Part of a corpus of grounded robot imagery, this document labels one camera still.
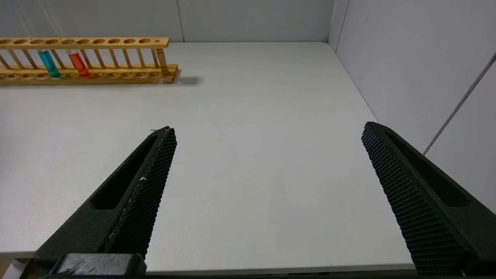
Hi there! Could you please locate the red pigment glass test tube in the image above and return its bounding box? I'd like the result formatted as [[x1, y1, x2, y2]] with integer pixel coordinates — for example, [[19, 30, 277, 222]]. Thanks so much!
[[43, 0, 90, 77]]

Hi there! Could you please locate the wooden test tube rack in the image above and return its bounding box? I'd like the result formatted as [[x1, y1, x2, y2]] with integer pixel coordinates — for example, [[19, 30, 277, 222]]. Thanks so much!
[[0, 37, 179, 85]]

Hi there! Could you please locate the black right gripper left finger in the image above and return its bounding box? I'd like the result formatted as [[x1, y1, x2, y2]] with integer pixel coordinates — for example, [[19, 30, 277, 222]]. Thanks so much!
[[34, 126, 178, 261]]

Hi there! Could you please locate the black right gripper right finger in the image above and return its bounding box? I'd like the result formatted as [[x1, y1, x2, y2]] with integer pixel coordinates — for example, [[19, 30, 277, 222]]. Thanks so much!
[[362, 122, 496, 272]]

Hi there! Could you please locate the teal pigment glass test tube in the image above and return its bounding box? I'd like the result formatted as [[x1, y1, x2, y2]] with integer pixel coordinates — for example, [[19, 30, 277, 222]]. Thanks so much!
[[17, 0, 61, 78]]

